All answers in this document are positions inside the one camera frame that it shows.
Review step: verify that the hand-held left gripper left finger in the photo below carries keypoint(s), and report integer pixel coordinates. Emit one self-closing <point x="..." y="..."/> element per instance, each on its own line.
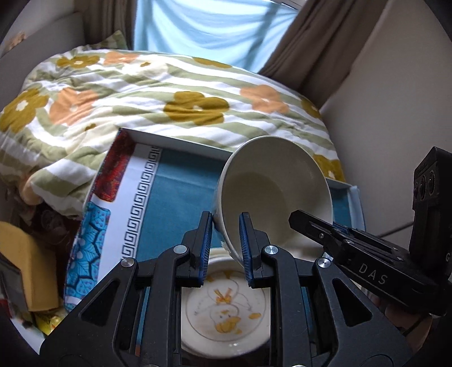
<point x="203" y="247"/>

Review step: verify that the person's right hand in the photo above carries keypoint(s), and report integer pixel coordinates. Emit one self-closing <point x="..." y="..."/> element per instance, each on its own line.
<point x="399" y="317"/>

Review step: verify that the green patterned pillow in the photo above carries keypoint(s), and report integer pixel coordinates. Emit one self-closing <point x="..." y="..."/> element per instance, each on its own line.
<point x="116" y="40"/>

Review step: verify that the person's right forearm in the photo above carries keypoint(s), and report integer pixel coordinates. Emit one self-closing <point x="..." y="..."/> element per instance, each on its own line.
<point x="436" y="335"/>

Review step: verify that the yellow sponge block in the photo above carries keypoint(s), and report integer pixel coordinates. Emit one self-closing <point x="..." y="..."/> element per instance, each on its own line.
<point x="31" y="268"/>

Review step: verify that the dark grey box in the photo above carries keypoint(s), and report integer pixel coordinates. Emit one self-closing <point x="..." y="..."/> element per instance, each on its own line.
<point x="10" y="282"/>

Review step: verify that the flower print blanket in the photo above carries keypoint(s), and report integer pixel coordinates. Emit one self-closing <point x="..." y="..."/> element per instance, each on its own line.
<point x="141" y="91"/>

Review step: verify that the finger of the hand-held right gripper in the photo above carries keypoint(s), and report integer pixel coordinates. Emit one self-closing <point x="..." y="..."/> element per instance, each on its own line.
<point x="344" y="228"/>
<point x="314" y="227"/>

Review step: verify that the flower print plate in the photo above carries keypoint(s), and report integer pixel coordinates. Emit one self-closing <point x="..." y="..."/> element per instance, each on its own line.
<point x="226" y="307"/>

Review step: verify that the dark brown printed bag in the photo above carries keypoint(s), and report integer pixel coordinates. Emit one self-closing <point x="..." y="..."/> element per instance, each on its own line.
<point x="53" y="226"/>

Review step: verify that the white bed headboard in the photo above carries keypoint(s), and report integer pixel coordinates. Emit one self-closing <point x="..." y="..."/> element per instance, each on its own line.
<point x="53" y="31"/>

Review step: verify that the white bowl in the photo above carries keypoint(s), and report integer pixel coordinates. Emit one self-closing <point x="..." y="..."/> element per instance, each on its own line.
<point x="275" y="183"/>

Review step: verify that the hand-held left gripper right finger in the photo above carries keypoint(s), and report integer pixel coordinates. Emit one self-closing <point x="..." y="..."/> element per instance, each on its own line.
<point x="247" y="250"/>

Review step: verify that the light blue curtain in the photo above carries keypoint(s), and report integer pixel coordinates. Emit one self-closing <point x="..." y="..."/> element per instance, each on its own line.
<point x="212" y="31"/>

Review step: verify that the blue patterned tray box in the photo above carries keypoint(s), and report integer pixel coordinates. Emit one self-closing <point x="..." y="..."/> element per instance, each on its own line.
<point x="169" y="197"/>

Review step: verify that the yellow packet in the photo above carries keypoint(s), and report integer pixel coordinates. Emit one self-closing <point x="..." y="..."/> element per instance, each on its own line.
<point x="49" y="321"/>

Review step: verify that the brown curtain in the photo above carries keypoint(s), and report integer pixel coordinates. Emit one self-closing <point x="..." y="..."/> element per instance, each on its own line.
<point x="106" y="17"/>
<point x="317" y="46"/>

